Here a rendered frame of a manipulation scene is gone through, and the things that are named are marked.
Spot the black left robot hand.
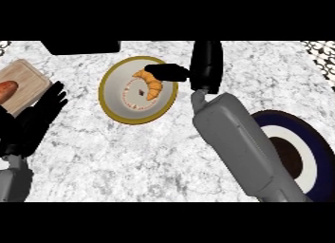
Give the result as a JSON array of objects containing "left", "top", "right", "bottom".
[{"left": 0, "top": 80, "right": 69, "bottom": 159}]

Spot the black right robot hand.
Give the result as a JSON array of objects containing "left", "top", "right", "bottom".
[{"left": 143, "top": 40, "right": 224, "bottom": 95}]

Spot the golden croissant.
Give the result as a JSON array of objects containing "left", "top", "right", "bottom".
[{"left": 129, "top": 69, "right": 163, "bottom": 102}]

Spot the white plate with yellow rim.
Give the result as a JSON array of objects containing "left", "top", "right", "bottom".
[{"left": 97, "top": 55, "right": 180, "bottom": 125}]

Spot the dark blue and white bowl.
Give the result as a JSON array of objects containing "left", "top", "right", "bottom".
[{"left": 249, "top": 109, "right": 335, "bottom": 203}]

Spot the wooden cutting board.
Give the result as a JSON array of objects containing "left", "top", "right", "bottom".
[{"left": 0, "top": 58, "right": 53, "bottom": 140}]

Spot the reddish brown sweet potato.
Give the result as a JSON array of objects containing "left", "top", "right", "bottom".
[{"left": 0, "top": 80, "right": 19, "bottom": 104}]

